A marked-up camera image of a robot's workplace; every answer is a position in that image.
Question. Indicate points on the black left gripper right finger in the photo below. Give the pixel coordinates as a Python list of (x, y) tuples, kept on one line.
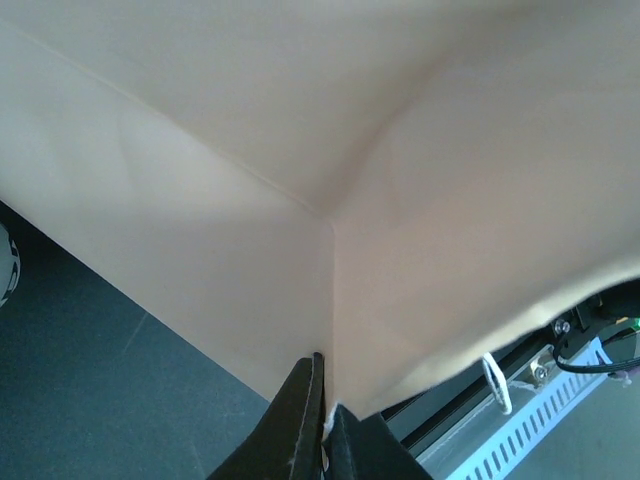
[(366, 449)]

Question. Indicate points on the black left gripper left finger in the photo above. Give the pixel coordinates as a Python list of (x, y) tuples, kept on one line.
[(286, 442)]

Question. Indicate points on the orange paper bag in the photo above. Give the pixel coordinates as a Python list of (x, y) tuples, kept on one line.
[(402, 186)]

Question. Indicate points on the single white paper cup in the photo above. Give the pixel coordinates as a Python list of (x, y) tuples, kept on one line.
[(10, 267)]

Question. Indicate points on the light blue cable duct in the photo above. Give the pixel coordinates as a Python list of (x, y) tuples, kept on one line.
[(485, 443)]

